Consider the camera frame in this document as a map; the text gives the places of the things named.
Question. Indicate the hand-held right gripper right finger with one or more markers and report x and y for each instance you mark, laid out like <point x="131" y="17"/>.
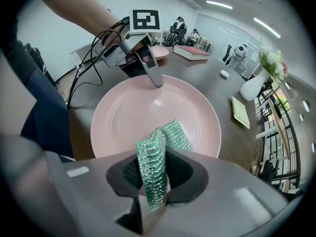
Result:
<point x="222" y="194"/>

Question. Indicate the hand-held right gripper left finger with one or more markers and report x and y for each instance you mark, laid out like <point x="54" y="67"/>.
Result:
<point x="98" y="181"/>

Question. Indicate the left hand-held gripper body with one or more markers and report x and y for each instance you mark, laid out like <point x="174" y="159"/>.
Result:
<point x="145" y="21"/>

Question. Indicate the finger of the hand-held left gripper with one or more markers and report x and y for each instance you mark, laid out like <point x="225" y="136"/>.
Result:
<point x="134" y="70"/>
<point x="154" y="73"/>

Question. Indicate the pink plate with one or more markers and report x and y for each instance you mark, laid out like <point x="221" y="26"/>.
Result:
<point x="138" y="112"/>
<point x="161" y="53"/>

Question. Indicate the green patterned sponge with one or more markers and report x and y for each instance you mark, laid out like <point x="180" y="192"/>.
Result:
<point x="154" y="162"/>

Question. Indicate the person's left forearm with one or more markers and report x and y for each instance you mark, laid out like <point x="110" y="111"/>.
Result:
<point x="81" y="9"/>

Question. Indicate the person's left hand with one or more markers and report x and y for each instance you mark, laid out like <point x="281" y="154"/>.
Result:
<point x="139" y="47"/>

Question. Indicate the black backpack white stripes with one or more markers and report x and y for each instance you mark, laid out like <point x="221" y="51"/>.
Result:
<point x="170" y="38"/>

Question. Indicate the red hardcover book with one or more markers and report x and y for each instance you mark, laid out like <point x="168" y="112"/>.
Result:
<point x="191" y="52"/>

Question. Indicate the small white oval case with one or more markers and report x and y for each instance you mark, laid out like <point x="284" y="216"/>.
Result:
<point x="224" y="74"/>

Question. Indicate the yellow green sponge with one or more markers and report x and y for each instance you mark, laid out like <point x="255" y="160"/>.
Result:
<point x="240" y="112"/>

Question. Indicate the black metal railing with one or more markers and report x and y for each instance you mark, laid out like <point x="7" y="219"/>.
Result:
<point x="293" y="142"/>

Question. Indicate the person's black clothing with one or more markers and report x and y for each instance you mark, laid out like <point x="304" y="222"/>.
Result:
<point x="49" y="107"/>

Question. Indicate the wooden desk white legs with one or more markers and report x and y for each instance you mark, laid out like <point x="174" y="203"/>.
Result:
<point x="281" y="127"/>

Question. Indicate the white domed backpack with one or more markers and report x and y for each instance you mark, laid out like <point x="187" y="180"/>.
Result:
<point x="240" y="51"/>

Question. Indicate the white ceramic vase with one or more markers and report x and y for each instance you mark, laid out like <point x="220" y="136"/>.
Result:
<point x="251" y="88"/>

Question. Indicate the white vase with flowers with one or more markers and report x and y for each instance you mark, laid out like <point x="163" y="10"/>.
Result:
<point x="272" y="63"/>

